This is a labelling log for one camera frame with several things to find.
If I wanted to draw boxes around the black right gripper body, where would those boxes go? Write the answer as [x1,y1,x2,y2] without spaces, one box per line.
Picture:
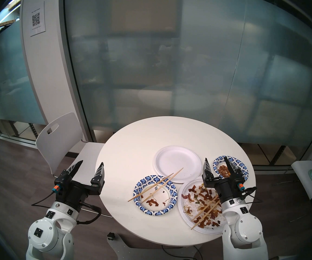
[209,179,246,206]

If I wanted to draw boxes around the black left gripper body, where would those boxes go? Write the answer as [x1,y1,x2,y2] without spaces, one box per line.
[53,178,91,212]

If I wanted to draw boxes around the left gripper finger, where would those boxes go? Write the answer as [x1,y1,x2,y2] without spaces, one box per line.
[59,160,83,184]
[90,162,105,195]

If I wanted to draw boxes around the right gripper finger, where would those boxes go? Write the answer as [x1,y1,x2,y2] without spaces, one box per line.
[202,158,215,187]
[225,157,245,183]

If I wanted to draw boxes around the wooden chopstick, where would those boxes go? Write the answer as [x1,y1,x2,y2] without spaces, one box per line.
[128,173,174,202]
[192,195,219,221]
[191,203,221,230]
[141,168,184,204]

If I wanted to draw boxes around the small white foam plate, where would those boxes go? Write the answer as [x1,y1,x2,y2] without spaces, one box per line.
[153,146,202,183]

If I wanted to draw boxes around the small blue patterned paper bowl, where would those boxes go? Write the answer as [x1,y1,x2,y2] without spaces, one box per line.
[213,155,249,181]

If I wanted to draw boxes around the black metal shelf brace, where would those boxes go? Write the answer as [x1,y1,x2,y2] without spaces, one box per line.
[269,145,287,165]

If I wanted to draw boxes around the large white foam plate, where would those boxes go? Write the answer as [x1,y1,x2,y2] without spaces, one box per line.
[178,179,228,235]

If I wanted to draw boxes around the large blue patterned paper bowl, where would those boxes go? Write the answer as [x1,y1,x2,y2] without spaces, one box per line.
[133,175,178,216]

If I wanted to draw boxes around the white chair holding bottle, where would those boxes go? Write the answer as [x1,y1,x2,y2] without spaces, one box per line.
[291,159,312,222]

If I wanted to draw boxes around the QR code paper sign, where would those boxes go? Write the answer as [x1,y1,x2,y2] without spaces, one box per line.
[29,2,46,37]

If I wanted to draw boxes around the wooden shelf board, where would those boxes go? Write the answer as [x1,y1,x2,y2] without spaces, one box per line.
[0,18,20,29]

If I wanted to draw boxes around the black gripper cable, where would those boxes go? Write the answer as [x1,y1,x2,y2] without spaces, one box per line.
[243,186,262,203]
[76,201,102,225]
[31,192,55,206]

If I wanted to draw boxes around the white chair with handle hole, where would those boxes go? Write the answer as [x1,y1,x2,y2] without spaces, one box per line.
[35,112,105,185]

